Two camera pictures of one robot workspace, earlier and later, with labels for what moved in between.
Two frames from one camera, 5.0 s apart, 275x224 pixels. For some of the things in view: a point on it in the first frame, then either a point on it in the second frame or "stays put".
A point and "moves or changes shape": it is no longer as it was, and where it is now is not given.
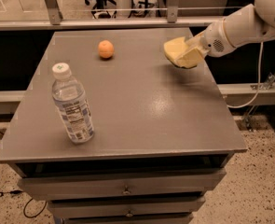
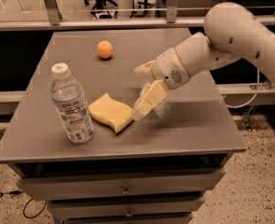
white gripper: (213, 38) -> (167, 67)
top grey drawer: (36, 187) stays put
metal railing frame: (56, 21) stays put
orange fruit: (105, 49) stays put
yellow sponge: (172, 47) moves or changes shape
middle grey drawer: (121, 206) stays put
